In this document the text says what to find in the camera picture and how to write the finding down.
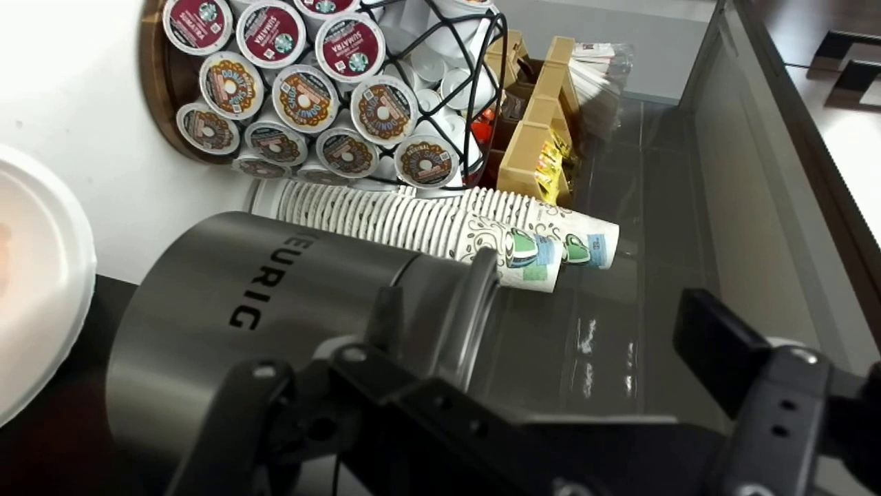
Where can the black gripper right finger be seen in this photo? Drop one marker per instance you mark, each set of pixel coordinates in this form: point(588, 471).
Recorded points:
point(789, 405)

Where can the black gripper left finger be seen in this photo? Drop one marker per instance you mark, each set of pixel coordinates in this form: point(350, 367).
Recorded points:
point(419, 437)

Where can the coffee pod carousel rack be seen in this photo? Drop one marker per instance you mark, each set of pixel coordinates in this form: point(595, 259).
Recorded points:
point(388, 90)

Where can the stack of patterned paper cups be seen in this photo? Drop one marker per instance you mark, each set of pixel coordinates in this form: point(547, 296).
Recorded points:
point(433, 226)

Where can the wooden condiment organizer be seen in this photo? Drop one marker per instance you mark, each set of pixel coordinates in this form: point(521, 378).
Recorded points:
point(553, 110)

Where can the white bowl on drip tray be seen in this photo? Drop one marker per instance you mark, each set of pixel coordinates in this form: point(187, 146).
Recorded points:
point(49, 274)

